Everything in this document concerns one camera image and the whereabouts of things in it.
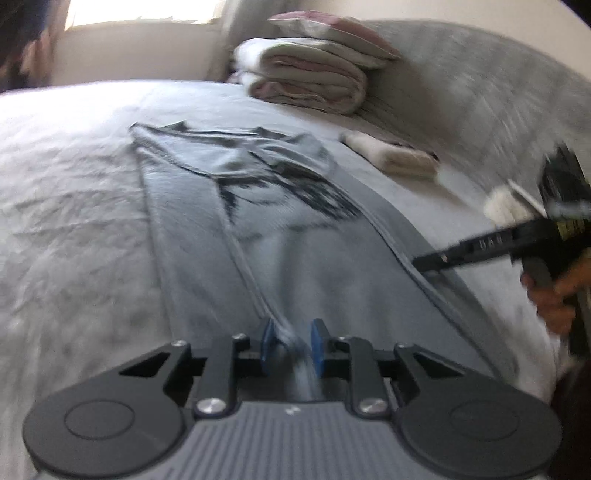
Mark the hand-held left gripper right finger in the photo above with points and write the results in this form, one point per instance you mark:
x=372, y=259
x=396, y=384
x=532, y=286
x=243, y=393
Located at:
x=318, y=344

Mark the grey knit sweater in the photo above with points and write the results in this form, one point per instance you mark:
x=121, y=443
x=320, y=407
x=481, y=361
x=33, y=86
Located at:
x=300, y=263

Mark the grey curtain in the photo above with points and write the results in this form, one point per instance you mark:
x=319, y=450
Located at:
x=235, y=32

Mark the folded grey pink duvet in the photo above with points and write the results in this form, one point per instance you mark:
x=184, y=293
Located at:
x=304, y=78

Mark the grey padded headboard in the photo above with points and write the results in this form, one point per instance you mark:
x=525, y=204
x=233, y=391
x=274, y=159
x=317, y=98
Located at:
x=461, y=92

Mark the pink grey pillow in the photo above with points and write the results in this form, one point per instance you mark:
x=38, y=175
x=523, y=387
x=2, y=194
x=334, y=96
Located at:
x=323, y=25

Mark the folded cream and navy garment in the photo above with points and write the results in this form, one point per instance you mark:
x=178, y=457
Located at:
x=401, y=157

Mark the person's right hand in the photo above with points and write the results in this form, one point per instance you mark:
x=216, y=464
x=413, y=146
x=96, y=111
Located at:
x=554, y=309

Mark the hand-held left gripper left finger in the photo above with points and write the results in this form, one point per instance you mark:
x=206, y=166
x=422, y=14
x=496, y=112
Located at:
x=267, y=341

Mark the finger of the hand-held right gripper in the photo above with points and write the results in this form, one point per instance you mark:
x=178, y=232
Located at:
x=443, y=258

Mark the navy hanging garment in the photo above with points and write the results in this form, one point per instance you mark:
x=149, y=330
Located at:
x=23, y=32

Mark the window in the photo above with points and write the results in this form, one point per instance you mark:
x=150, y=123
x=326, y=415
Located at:
x=138, y=9

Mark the white fluffy plush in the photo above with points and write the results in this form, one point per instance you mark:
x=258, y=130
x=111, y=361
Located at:
x=508, y=207

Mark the bed with grey sheet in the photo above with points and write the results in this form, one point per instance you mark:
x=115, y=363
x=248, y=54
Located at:
x=69, y=207

